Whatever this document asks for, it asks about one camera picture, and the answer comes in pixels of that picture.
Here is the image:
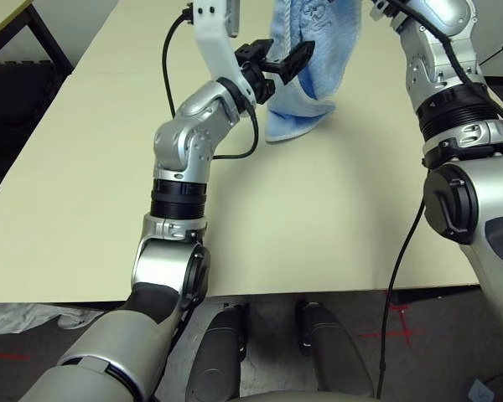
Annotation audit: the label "beige side table black frame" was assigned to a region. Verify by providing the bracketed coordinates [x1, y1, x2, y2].
[0, 0, 75, 72]

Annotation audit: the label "black foam floor mats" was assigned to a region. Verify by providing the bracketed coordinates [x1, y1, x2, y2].
[0, 60, 75, 202]

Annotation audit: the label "light blue terry towel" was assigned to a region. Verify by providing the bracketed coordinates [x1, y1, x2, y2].
[264, 0, 364, 143]

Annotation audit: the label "dark grey robot left leg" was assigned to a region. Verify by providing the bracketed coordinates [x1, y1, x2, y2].
[185, 303, 246, 402]

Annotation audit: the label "dark grey robot right leg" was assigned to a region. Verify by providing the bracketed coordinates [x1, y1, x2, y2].
[296, 300, 376, 402]

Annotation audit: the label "blue paper note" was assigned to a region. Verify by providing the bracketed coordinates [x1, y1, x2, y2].
[469, 379, 498, 402]

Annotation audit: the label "black table foot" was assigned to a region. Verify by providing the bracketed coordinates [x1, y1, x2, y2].
[392, 286, 483, 305]

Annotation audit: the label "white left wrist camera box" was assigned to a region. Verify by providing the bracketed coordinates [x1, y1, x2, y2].
[191, 0, 252, 95]

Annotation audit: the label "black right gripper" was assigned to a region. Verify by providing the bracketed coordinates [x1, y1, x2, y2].
[371, 0, 402, 24]

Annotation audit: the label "dark grey robot leg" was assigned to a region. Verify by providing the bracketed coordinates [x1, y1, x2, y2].
[185, 303, 246, 402]
[296, 300, 376, 402]

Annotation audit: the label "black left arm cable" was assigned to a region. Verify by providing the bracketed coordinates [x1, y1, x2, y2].
[162, 3, 261, 160]

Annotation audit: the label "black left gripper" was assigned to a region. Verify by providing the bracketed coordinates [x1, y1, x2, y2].
[236, 39, 316, 105]

